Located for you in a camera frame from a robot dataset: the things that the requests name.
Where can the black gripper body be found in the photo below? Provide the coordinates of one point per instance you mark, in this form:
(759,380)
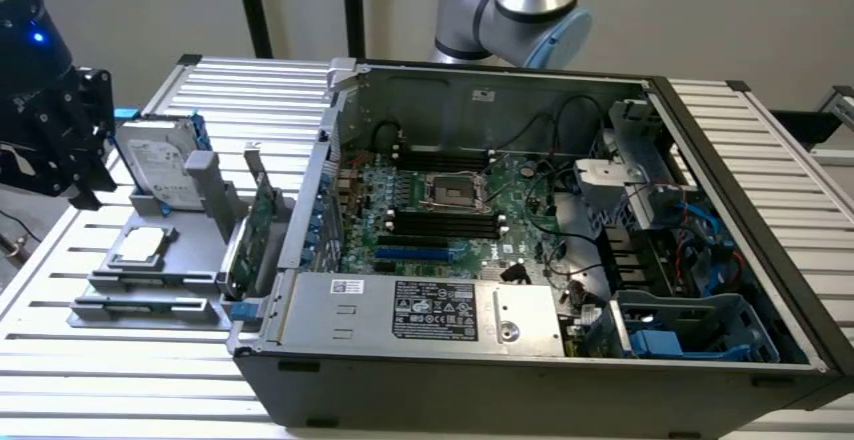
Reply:
(33,65)

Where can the blue expansion slot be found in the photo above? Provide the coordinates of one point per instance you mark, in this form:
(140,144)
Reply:
(409,253)

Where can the black expansion slot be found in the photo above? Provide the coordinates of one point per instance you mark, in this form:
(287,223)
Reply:
(408,267)

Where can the black RAM slot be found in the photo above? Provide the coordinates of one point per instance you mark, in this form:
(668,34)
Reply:
(441,227)
(443,214)
(443,160)
(443,220)
(443,147)
(443,154)
(441,234)
(443,166)

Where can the silver hard disk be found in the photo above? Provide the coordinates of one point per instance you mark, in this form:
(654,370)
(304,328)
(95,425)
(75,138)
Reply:
(156,165)

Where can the silver CPU chip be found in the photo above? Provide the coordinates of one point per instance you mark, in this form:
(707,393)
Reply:
(143,245)

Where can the grey plastic parts rack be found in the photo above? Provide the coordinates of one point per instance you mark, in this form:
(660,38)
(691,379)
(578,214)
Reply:
(193,255)

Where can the green graphics card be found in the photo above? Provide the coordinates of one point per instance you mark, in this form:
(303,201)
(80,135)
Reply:
(256,230)

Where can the black stand pole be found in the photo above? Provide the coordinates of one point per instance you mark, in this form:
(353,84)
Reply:
(252,5)
(355,5)

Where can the silver power supply unit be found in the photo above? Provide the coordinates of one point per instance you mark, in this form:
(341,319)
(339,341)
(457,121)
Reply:
(373,320)

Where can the green motherboard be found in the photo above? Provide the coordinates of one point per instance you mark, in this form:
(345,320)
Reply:
(514,220)

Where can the black open PC case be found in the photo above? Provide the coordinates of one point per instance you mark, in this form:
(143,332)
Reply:
(467,400)

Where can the silver metal disk bay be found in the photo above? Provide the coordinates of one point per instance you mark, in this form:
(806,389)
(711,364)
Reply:
(634,160)

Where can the blue plastic drive caddy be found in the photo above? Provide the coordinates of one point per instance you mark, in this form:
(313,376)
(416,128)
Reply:
(687,315)

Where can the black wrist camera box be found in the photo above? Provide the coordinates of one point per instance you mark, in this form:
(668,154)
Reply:
(93,87)

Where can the CPU socket with metal frame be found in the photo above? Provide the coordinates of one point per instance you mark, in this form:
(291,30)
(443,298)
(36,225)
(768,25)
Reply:
(449,190)

